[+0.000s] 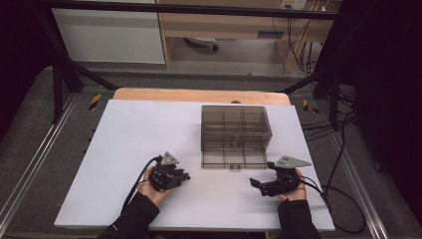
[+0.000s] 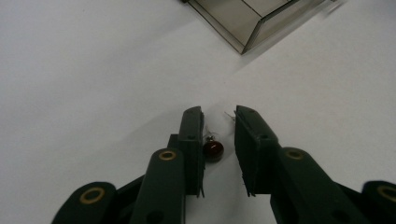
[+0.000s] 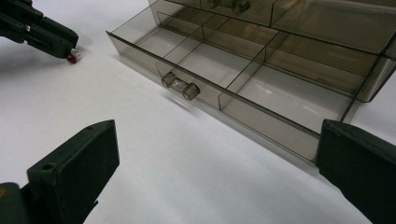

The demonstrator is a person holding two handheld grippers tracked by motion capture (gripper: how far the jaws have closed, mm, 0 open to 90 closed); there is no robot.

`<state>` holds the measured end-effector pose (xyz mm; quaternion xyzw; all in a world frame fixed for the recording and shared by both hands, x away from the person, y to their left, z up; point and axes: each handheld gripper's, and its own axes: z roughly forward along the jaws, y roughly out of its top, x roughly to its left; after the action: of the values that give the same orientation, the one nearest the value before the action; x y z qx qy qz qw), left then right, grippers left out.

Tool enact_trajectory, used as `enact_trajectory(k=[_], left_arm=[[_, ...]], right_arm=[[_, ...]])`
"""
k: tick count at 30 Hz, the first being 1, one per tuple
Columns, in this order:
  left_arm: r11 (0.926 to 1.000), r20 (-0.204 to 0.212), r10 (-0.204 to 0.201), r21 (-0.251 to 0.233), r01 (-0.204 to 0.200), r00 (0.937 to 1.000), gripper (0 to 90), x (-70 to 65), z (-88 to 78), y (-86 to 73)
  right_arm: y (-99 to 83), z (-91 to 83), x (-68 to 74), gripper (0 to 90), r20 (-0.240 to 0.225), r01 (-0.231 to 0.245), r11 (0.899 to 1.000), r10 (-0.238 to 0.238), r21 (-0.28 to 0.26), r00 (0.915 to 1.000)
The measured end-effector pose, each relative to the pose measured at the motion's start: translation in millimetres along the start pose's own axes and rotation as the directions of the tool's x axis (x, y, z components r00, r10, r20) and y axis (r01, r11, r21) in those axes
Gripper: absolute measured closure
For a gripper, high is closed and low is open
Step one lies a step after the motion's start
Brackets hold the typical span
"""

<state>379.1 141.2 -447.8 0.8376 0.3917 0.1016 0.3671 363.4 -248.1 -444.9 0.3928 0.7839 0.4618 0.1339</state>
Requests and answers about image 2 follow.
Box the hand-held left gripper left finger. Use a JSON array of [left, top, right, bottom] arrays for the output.
[[167, 105, 206, 198]]

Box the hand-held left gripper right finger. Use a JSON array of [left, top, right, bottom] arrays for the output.
[[233, 105, 282, 198]]

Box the red bead earring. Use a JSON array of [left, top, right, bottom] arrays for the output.
[[203, 111, 236, 163]]

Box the smoky transparent storage box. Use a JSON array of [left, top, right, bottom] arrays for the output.
[[181, 0, 328, 56]]

